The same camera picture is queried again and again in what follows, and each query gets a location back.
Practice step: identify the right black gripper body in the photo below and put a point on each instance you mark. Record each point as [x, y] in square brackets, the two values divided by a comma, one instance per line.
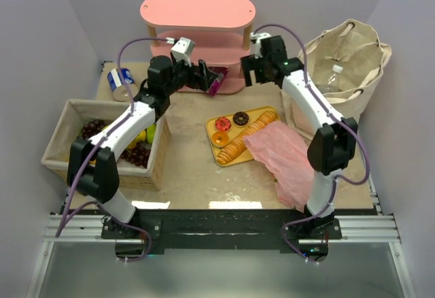
[253, 65]

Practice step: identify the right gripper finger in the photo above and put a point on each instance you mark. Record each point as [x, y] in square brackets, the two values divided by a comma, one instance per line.
[246, 73]
[261, 77]

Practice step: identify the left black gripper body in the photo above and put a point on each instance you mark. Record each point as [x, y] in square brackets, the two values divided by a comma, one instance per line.
[196, 77]

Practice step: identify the purple snack packet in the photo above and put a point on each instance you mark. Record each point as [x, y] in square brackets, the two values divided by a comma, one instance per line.
[222, 73]

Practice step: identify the clear water bottle green label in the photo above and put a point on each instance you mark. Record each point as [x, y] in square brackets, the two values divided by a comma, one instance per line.
[329, 81]

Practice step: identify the pink plastic bag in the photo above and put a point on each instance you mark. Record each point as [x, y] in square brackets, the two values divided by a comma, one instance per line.
[284, 153]

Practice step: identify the cream canvas tote bag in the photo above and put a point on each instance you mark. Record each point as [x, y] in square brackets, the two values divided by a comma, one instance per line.
[356, 47]

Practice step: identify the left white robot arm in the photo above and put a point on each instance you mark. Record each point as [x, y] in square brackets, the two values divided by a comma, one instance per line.
[93, 167]

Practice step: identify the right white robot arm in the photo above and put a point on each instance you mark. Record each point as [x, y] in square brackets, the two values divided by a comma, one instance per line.
[333, 143]

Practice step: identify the chocolate donut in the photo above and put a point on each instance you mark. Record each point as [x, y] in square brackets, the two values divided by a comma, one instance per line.
[240, 119]

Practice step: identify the pink sprinkled donut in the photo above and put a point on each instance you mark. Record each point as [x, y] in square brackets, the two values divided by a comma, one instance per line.
[223, 124]

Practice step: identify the pink three-tier shelf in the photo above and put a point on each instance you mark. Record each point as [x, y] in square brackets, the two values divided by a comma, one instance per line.
[220, 30]

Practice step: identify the blue white tin can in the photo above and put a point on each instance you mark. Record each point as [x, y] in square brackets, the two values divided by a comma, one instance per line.
[119, 81]

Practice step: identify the orange glazed donut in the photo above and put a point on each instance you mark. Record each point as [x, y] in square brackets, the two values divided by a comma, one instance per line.
[219, 139]

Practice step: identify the green fruit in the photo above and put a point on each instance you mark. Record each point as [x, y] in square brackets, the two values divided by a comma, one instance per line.
[147, 135]

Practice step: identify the long baguette bread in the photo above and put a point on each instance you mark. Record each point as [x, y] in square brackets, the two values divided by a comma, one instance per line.
[237, 146]

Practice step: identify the dark red grapes bunch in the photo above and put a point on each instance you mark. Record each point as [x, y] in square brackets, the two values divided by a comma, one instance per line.
[136, 153]

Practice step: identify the wicker basket with liner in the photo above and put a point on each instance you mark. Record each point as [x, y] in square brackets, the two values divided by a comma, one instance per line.
[76, 113]

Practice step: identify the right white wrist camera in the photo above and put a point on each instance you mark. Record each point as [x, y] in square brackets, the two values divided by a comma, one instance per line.
[256, 43]

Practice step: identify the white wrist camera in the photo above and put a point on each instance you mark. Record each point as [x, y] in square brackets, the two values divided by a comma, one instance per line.
[256, 43]
[181, 50]

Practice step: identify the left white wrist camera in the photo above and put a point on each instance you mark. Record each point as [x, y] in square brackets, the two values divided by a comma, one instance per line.
[181, 50]

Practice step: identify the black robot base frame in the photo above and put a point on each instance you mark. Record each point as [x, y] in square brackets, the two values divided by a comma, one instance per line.
[157, 231]

